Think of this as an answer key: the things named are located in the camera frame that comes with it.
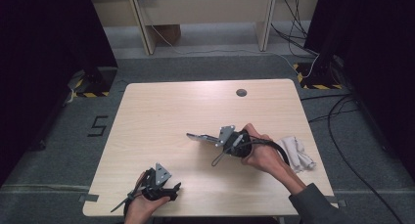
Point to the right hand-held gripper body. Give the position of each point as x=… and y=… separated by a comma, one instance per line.
x=239, y=145

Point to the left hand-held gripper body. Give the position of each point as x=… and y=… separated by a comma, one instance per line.
x=156, y=189

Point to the white quilted cloth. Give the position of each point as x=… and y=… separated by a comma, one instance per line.
x=298, y=154

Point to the person's left hand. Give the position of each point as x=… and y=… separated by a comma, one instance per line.
x=140, y=211

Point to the person's right hand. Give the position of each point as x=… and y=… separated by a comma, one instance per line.
x=266, y=155

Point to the grey tape piece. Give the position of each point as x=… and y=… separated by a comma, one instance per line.
x=341, y=202
x=88, y=198

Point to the black stand with striped base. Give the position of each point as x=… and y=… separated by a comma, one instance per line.
x=98, y=80
x=318, y=75

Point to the brown cardboard box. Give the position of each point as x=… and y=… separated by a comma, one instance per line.
x=168, y=33

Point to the beige desk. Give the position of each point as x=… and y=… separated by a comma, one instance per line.
x=202, y=12

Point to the black curtain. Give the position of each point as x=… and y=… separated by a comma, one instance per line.
x=375, y=54
x=42, y=54

